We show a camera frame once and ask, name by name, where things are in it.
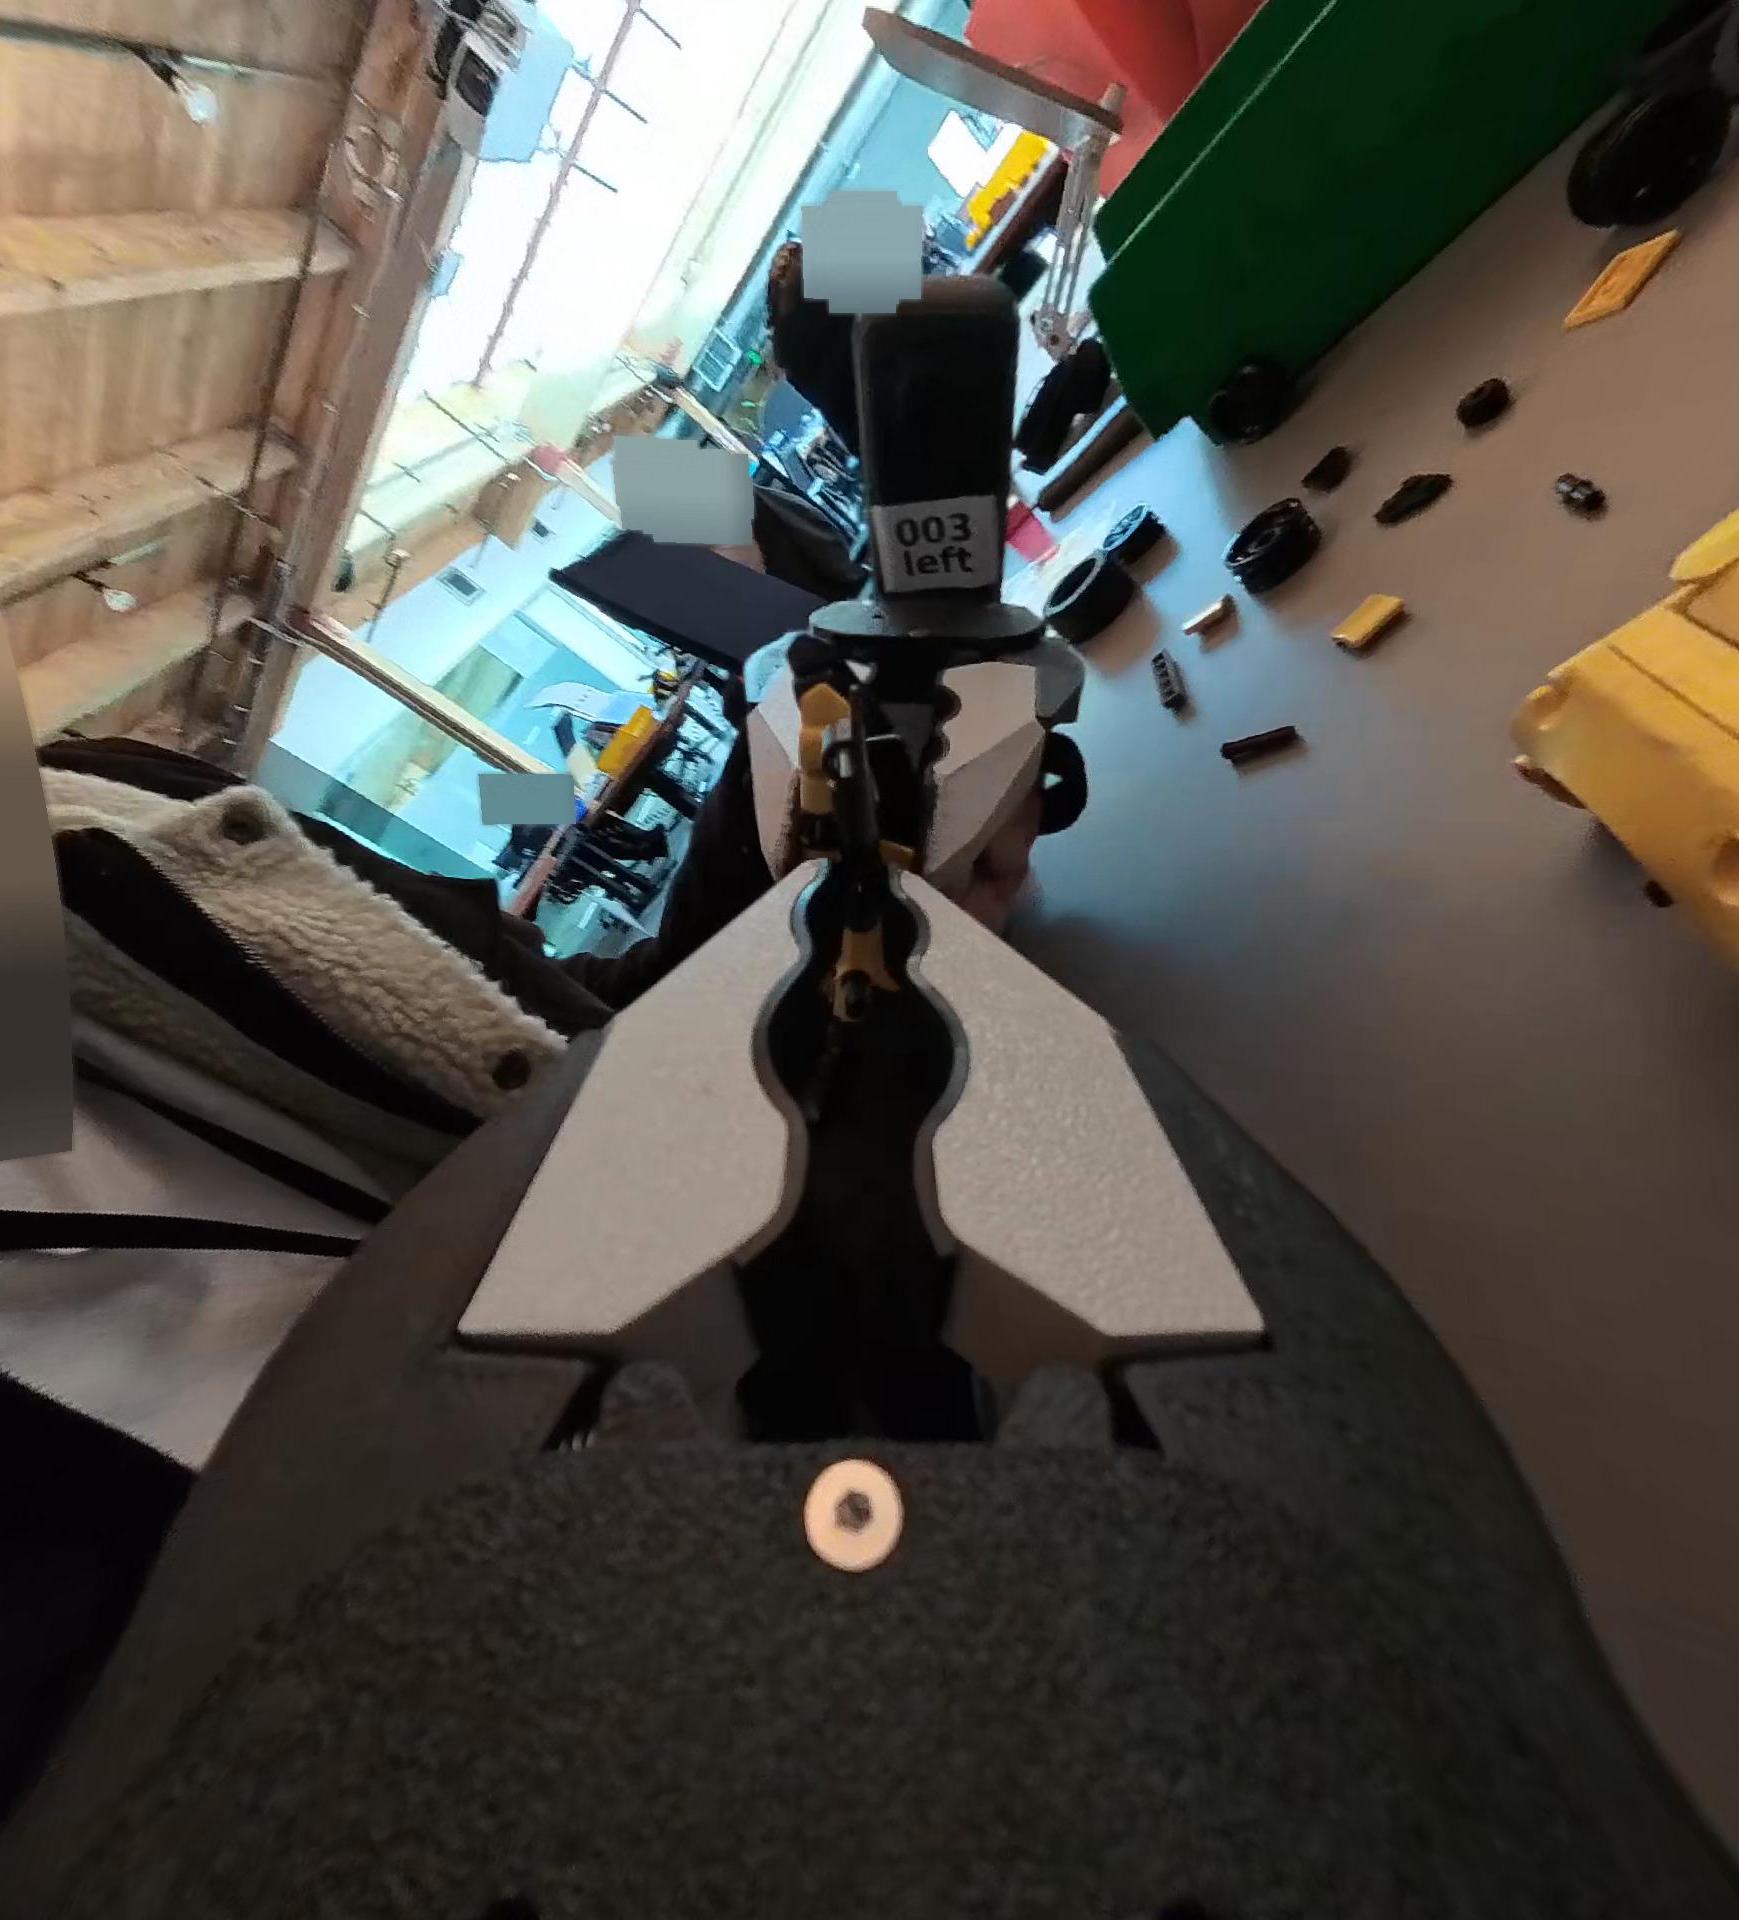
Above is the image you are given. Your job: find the yellow toy brick car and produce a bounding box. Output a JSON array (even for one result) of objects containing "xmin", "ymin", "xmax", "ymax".
[{"xmin": 1511, "ymin": 450, "xmax": 1739, "ymax": 1293}]

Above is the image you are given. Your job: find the yellow black brick side assembly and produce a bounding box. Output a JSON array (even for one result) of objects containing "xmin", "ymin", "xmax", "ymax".
[{"xmin": 786, "ymin": 638, "xmax": 950, "ymax": 1082}]

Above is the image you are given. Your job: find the person's left forearm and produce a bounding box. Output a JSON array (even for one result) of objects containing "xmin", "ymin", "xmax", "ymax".
[{"xmin": 651, "ymin": 780, "xmax": 773, "ymax": 976}]

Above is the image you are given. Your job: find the wooden document stand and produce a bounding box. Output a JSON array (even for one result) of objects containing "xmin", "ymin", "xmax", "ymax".
[{"xmin": 863, "ymin": 12, "xmax": 1126, "ymax": 354}]

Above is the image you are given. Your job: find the red plastic carry case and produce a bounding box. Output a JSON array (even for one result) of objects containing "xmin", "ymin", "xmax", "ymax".
[{"xmin": 965, "ymin": 0, "xmax": 1260, "ymax": 196}]

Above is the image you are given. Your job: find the green plastic bin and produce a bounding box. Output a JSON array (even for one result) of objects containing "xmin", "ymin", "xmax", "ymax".
[{"xmin": 1090, "ymin": 0, "xmax": 1697, "ymax": 445}]

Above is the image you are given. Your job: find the person's left hand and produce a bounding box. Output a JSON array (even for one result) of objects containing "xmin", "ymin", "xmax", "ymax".
[{"xmin": 964, "ymin": 814, "xmax": 1041, "ymax": 924}]

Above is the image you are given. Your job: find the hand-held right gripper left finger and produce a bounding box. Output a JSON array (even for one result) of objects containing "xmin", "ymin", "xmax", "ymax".
[{"xmin": 457, "ymin": 867, "xmax": 825, "ymax": 1440}]

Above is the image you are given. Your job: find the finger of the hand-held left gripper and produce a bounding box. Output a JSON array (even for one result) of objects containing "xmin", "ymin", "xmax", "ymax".
[
  {"xmin": 743, "ymin": 647, "xmax": 823, "ymax": 882},
  {"xmin": 942, "ymin": 664, "xmax": 1046, "ymax": 889}
]

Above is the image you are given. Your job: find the black toy wheel rim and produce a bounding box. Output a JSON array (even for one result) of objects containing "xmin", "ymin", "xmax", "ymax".
[{"xmin": 1224, "ymin": 499, "xmax": 1324, "ymax": 594}]

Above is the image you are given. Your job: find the black office chair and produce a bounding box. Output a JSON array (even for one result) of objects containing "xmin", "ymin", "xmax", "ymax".
[{"xmin": 550, "ymin": 530, "xmax": 825, "ymax": 669}]

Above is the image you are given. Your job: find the small yellow brick piece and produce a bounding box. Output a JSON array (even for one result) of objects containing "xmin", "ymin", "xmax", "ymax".
[{"xmin": 1562, "ymin": 228, "xmax": 1685, "ymax": 332}]

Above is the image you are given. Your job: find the grey desk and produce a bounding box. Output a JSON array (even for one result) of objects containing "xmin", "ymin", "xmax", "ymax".
[{"xmin": 960, "ymin": 90, "xmax": 1739, "ymax": 1920}]

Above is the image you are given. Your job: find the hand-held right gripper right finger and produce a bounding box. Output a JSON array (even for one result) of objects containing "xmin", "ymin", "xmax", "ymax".
[{"xmin": 904, "ymin": 870, "xmax": 1269, "ymax": 1440}]

